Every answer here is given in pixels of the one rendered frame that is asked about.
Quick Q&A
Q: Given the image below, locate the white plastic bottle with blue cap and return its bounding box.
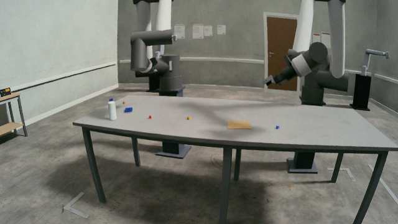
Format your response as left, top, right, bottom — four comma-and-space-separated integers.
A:
108, 99, 117, 120

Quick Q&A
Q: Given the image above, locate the tan mat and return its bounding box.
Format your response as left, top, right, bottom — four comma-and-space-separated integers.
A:
228, 121, 251, 129

